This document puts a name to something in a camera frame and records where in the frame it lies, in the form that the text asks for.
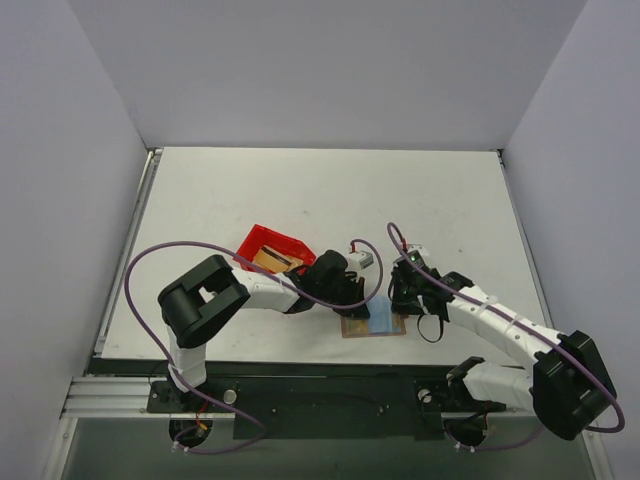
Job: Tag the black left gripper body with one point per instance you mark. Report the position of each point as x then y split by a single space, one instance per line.
353 295

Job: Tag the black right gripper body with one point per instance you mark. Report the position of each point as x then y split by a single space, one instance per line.
403 291

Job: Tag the gold card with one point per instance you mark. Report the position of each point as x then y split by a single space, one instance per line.
274 261
355 328

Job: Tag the tan leather card holder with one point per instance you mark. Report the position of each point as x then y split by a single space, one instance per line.
382 321

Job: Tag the red plastic bin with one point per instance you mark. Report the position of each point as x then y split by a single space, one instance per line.
260 235

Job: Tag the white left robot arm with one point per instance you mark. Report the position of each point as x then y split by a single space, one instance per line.
202 301

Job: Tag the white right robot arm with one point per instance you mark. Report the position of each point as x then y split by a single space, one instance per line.
561 378

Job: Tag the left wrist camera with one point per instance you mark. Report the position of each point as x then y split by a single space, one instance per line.
359 260

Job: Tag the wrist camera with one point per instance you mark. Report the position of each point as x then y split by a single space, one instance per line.
359 260
416 251

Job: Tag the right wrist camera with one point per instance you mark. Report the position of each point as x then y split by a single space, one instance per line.
416 251

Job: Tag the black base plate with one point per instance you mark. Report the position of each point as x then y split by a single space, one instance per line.
336 407

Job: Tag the aluminium frame rail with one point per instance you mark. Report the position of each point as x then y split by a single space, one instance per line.
116 398

